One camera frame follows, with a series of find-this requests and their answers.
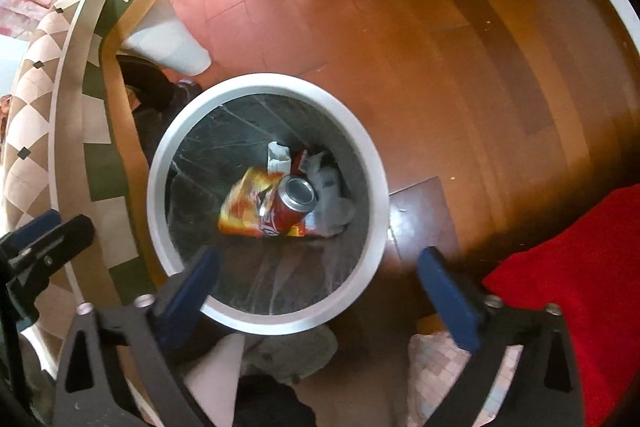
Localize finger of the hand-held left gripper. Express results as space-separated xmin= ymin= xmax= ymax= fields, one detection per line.
xmin=0 ymin=210 xmax=62 ymax=254
xmin=9 ymin=215 xmax=96 ymax=281

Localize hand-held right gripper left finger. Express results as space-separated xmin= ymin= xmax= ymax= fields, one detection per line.
xmin=54 ymin=248 xmax=222 ymax=427

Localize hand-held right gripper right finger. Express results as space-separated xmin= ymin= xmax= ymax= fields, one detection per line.
xmin=418 ymin=246 xmax=587 ymax=427

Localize yellow snack packet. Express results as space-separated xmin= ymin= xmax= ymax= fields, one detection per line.
xmin=218 ymin=167 xmax=307 ymax=239

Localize white round waste bin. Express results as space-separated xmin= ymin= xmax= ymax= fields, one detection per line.
xmin=147 ymin=74 xmax=390 ymax=336

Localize red soda can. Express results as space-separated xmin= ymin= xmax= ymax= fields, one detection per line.
xmin=257 ymin=174 xmax=319 ymax=239

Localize white tissue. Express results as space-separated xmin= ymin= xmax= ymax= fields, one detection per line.
xmin=266 ymin=141 xmax=293 ymax=178

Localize white and blue box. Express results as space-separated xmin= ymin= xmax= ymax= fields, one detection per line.
xmin=305 ymin=152 xmax=347 ymax=235

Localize red wrapper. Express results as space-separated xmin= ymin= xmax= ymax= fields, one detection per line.
xmin=291 ymin=149 xmax=314 ymax=178

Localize pink checkered cushion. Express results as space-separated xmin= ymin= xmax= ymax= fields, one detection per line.
xmin=407 ymin=329 xmax=507 ymax=427

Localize red cloth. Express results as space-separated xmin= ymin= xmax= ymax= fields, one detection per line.
xmin=481 ymin=186 xmax=640 ymax=427

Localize person's dark fleece pants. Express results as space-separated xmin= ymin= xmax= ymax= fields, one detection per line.
xmin=237 ymin=374 xmax=317 ymax=427

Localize white table leg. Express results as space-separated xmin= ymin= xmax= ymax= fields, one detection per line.
xmin=121 ymin=18 xmax=212 ymax=76

